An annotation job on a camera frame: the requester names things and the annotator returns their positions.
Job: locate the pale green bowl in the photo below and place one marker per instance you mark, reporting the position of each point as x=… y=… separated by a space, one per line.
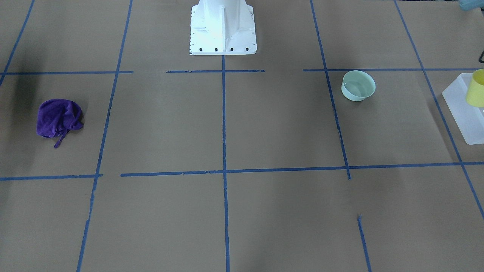
x=357 y=85

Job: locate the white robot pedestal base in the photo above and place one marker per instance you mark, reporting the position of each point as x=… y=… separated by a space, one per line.
x=222 y=27

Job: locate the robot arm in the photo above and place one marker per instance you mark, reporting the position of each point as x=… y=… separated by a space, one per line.
x=467 y=5

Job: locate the clear plastic storage box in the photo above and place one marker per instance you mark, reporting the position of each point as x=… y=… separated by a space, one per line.
x=469 y=119

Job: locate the purple cloth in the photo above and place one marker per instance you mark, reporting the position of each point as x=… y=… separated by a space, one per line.
x=57 y=117

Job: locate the yellow plastic cup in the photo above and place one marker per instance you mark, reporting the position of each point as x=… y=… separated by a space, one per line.
x=475 y=90

